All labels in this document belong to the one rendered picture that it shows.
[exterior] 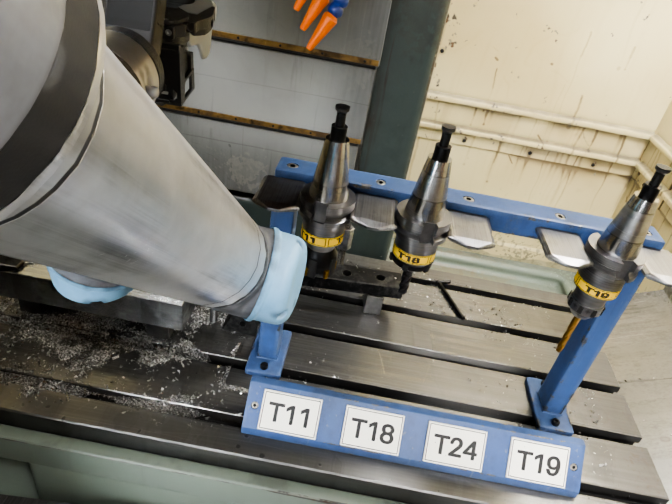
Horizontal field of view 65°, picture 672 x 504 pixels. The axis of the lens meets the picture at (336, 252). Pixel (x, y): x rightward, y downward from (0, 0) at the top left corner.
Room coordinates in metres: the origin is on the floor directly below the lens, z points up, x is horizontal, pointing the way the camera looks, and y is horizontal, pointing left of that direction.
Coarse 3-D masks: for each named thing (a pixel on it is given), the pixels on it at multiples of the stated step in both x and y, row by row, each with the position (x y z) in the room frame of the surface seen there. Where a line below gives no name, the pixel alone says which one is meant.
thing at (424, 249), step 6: (396, 234) 0.52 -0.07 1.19; (396, 240) 0.52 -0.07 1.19; (402, 240) 0.51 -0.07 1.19; (402, 246) 0.51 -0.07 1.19; (408, 246) 0.50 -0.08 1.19; (414, 246) 0.50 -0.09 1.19; (420, 246) 0.50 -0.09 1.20; (426, 246) 0.50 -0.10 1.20; (408, 252) 0.50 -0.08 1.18; (414, 252) 0.50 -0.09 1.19; (420, 252) 0.50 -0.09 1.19; (426, 252) 0.50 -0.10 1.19; (432, 252) 0.51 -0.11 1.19; (426, 264) 0.50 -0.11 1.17
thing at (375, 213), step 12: (360, 192) 0.56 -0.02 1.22; (360, 204) 0.53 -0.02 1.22; (372, 204) 0.54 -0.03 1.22; (384, 204) 0.54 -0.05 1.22; (396, 204) 0.55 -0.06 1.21; (360, 216) 0.51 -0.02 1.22; (372, 216) 0.51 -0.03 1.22; (384, 216) 0.51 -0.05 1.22; (372, 228) 0.49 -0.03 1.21; (384, 228) 0.49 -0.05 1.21; (396, 228) 0.50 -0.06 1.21
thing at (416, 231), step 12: (396, 216) 0.52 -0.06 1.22; (408, 216) 0.51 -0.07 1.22; (444, 216) 0.52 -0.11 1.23; (408, 228) 0.50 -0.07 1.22; (420, 228) 0.49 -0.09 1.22; (432, 228) 0.50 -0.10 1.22; (444, 228) 0.50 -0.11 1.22; (408, 240) 0.50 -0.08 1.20; (420, 240) 0.50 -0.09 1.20; (432, 240) 0.50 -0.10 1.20; (444, 240) 0.51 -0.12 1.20
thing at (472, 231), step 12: (456, 216) 0.55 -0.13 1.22; (468, 216) 0.55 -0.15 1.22; (480, 216) 0.56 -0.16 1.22; (456, 228) 0.52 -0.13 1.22; (468, 228) 0.52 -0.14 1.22; (480, 228) 0.53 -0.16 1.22; (456, 240) 0.50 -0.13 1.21; (468, 240) 0.50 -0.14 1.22; (480, 240) 0.50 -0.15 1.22; (492, 240) 0.51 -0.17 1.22
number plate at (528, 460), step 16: (512, 448) 0.45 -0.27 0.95; (528, 448) 0.45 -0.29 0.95; (544, 448) 0.45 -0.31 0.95; (560, 448) 0.46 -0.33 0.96; (512, 464) 0.44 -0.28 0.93; (528, 464) 0.44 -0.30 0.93; (544, 464) 0.44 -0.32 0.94; (560, 464) 0.44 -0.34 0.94; (528, 480) 0.43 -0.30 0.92; (544, 480) 0.43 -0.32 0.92; (560, 480) 0.43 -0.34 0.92
